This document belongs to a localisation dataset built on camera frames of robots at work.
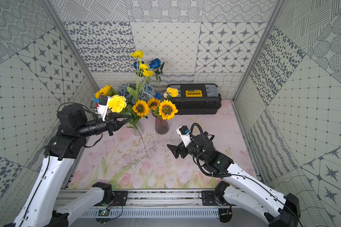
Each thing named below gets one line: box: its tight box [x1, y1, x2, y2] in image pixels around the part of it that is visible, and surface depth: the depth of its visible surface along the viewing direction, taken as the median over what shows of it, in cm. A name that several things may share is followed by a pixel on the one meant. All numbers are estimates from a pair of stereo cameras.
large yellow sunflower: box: [131, 99, 150, 119], surface depth 73 cm
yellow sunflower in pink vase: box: [158, 99, 179, 121], surface depth 63 cm
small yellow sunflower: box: [147, 97, 161, 111], surface depth 81 cm
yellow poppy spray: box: [130, 50, 154, 103], surface depth 71 cm
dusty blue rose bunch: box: [116, 82, 155, 105], surface depth 76 cm
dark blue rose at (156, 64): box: [149, 58, 166, 86], surface depth 80 cm
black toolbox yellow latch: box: [167, 83, 223, 115], surface depth 103 cm
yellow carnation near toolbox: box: [166, 87, 180, 98], surface depth 78 cm
